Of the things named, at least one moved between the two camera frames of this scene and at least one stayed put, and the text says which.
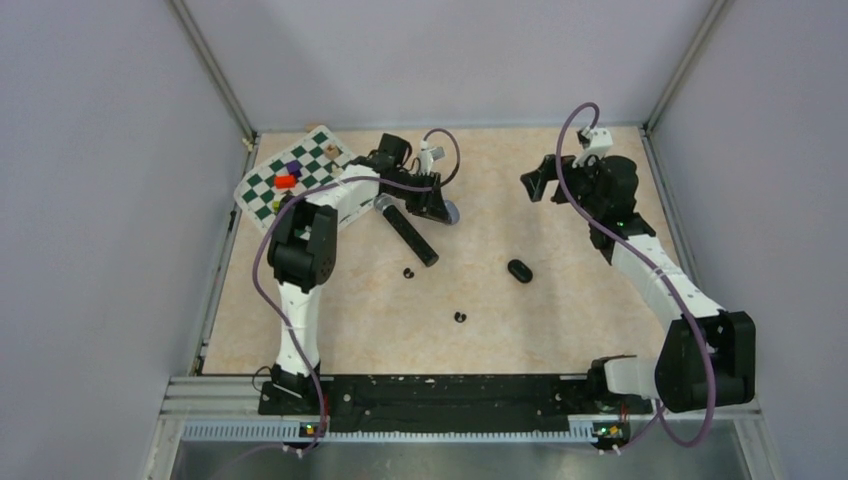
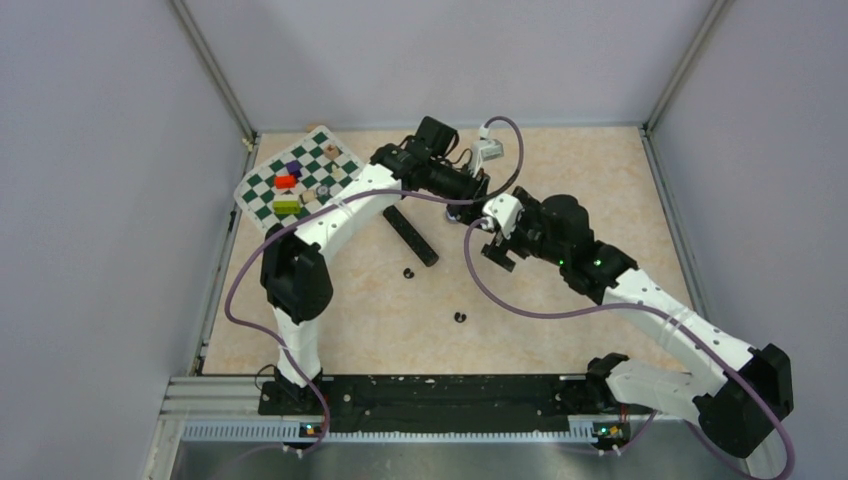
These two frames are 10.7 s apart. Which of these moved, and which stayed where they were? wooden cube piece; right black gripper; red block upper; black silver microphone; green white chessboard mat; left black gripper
Moved: left black gripper; right black gripper
Stayed: green white chessboard mat; wooden cube piece; red block upper; black silver microphone
